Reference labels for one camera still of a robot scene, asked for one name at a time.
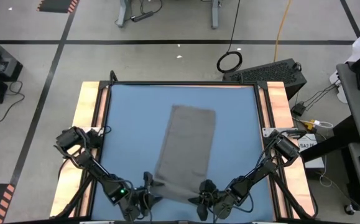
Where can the black power adapter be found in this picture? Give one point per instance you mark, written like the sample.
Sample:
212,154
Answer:
298,109

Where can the white labelled box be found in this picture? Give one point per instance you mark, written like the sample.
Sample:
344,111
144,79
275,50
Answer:
313,160

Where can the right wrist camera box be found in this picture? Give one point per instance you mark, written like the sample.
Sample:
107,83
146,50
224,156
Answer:
240,188

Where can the wooden table side board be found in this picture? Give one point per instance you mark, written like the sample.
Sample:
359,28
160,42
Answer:
279,102
86,102

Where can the black perforated computer tower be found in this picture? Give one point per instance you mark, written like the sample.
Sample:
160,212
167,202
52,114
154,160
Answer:
266,74

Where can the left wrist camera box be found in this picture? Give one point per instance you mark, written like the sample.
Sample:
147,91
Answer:
117,191

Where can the yellow plug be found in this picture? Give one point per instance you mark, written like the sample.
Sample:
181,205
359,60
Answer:
310,125

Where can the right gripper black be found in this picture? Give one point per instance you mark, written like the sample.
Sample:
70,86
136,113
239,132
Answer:
223,203

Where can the black power strip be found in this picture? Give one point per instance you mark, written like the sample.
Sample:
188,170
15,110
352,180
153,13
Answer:
142,16

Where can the black desk leg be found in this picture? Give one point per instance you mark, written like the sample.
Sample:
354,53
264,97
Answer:
332,140

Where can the grey desk leg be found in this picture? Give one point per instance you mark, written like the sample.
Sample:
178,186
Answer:
214,15
122,12

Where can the grey-brown waffle towel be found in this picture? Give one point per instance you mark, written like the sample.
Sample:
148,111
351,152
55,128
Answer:
186,149

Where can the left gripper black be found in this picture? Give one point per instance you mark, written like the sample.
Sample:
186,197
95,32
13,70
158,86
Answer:
134,207

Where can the silver aluminium extrusion bar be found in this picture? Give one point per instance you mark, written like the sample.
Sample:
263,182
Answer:
97,222
270,222

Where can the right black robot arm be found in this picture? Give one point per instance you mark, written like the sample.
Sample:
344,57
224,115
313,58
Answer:
279,146

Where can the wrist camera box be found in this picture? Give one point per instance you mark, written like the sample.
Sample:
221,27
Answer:
240,188
117,191

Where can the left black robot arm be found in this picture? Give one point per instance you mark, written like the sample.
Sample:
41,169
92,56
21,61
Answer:
89,165

